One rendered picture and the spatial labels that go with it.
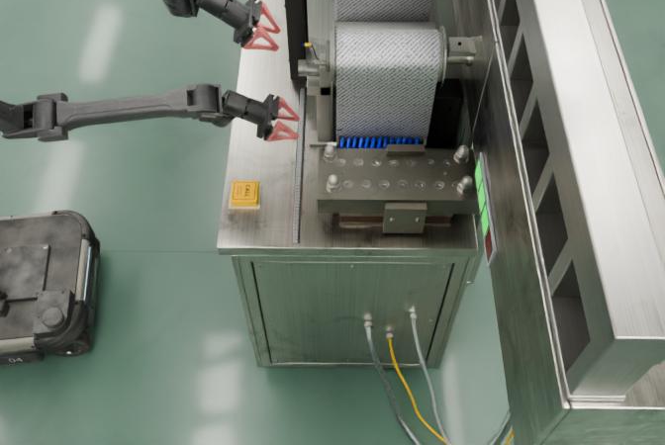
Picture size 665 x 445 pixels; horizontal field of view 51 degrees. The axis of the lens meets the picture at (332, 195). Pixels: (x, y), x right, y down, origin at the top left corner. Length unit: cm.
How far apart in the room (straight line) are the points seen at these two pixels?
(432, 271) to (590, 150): 93
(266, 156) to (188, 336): 98
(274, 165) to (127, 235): 118
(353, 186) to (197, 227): 131
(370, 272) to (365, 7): 69
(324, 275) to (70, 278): 107
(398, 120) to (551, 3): 64
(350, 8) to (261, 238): 62
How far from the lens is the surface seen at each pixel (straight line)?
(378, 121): 174
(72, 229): 273
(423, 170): 173
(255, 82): 211
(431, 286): 194
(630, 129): 137
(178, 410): 258
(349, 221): 177
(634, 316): 89
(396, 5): 180
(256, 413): 253
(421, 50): 162
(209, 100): 167
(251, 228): 179
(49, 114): 178
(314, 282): 191
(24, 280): 266
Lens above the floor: 240
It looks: 55 degrees down
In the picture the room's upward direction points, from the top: straight up
